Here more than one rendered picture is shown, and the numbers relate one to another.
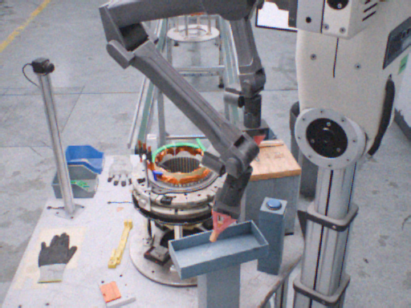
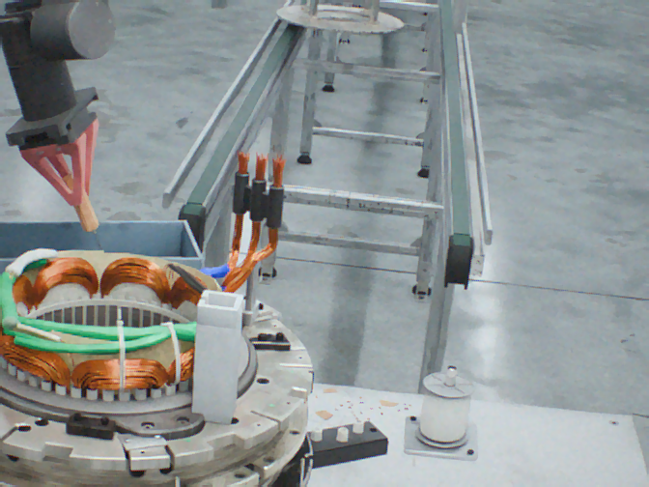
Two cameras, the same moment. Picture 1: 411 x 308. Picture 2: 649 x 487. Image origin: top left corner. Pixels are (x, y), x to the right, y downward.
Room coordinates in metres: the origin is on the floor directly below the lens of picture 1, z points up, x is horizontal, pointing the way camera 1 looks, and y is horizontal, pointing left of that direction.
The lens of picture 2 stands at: (2.19, 0.28, 1.54)
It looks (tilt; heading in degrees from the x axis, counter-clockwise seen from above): 21 degrees down; 183
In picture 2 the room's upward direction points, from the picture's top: 6 degrees clockwise
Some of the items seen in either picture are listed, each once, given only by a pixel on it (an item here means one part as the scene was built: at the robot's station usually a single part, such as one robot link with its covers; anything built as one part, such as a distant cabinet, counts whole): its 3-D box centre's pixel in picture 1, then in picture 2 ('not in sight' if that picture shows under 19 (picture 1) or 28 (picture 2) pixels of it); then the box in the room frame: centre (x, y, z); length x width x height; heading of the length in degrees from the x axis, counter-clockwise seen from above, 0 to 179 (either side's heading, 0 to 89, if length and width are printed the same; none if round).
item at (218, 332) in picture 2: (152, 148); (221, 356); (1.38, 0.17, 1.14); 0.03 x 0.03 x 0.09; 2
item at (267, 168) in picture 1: (264, 159); not in sight; (1.44, -0.20, 1.05); 0.20 x 0.19 x 0.02; 11
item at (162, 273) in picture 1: (185, 242); not in sight; (1.31, 0.08, 0.80); 0.39 x 0.39 x 0.01
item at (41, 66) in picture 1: (44, 66); not in sight; (1.52, 0.51, 1.37); 0.06 x 0.04 x 0.04; 65
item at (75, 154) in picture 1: (83, 160); not in sight; (1.83, 0.53, 0.82); 0.16 x 0.14 x 0.07; 92
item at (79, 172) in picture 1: (75, 181); not in sight; (1.67, 0.53, 0.82); 0.16 x 0.14 x 0.07; 90
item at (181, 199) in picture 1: (181, 172); (107, 358); (1.31, 0.08, 1.09); 0.32 x 0.32 x 0.01
